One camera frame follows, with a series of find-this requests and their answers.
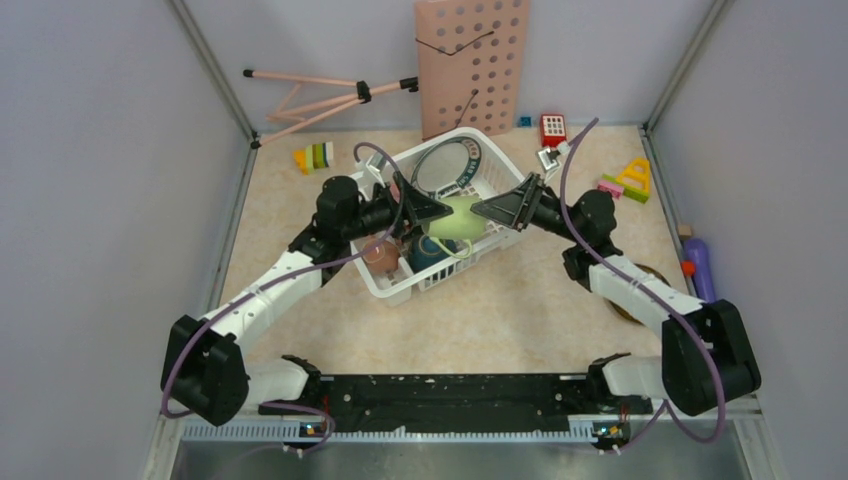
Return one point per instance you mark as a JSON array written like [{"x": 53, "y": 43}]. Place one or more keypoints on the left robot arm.
[{"x": 204, "y": 368}]

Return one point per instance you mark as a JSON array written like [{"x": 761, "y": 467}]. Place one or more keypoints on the pink mug white inside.
[{"x": 383, "y": 259}]

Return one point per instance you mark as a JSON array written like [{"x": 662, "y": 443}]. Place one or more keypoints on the dark bowl beige inside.
[{"x": 423, "y": 253}]

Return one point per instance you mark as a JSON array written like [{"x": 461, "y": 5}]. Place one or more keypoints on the pink pegboard panel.
[{"x": 470, "y": 59}]

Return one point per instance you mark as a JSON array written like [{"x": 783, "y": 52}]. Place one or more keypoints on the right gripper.
[{"x": 510, "y": 208}]

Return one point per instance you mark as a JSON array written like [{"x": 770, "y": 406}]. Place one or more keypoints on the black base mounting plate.
[{"x": 567, "y": 394}]

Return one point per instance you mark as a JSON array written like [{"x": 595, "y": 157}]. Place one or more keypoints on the small wooden cube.
[{"x": 685, "y": 232}]

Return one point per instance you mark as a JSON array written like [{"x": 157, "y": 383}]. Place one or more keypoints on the white plate green rim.
[{"x": 448, "y": 167}]

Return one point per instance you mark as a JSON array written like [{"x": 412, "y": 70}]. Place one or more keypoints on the small red toy ball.
[{"x": 688, "y": 268}]

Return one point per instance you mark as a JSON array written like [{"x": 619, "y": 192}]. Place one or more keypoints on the orange saucer plate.
[{"x": 624, "y": 313}]

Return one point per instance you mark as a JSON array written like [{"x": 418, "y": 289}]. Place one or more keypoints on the red toy block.
[{"x": 552, "y": 129}]

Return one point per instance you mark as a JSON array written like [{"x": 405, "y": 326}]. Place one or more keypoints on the cream cup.
[{"x": 462, "y": 225}]

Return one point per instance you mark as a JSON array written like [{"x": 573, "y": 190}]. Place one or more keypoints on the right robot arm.
[{"x": 706, "y": 356}]

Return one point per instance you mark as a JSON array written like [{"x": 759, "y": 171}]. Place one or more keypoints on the green toy brick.
[{"x": 628, "y": 191}]

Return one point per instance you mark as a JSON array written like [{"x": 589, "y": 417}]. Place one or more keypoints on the yellow toy triangle block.
[{"x": 636, "y": 175}]

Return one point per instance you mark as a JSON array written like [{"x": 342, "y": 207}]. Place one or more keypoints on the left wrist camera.
[{"x": 372, "y": 170}]

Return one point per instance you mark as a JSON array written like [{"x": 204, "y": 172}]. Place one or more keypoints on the purple toy handle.
[{"x": 696, "y": 250}]

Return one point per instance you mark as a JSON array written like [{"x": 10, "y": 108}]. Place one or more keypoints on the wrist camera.
[
  {"x": 372, "y": 170},
  {"x": 551, "y": 157}
]

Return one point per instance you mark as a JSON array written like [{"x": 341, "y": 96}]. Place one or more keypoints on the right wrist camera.
[{"x": 551, "y": 157}]

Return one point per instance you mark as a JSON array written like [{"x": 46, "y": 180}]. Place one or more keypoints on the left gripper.
[{"x": 418, "y": 209}]

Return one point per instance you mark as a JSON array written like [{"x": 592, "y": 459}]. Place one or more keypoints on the pink toy brick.
[{"x": 614, "y": 189}]

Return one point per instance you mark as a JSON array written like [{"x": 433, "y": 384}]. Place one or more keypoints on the striped toy block stack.
[{"x": 314, "y": 157}]

